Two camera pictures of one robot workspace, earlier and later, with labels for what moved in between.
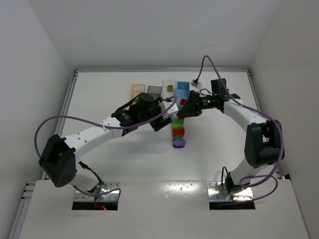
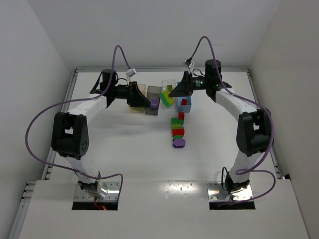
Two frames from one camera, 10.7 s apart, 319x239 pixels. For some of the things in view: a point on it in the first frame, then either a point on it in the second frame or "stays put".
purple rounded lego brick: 179,143 stays put
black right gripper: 192,104 to 188,83
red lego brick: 183,101 stays put
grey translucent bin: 155,91 stays put
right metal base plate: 217,193 stays put
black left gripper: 158,122 to 133,93
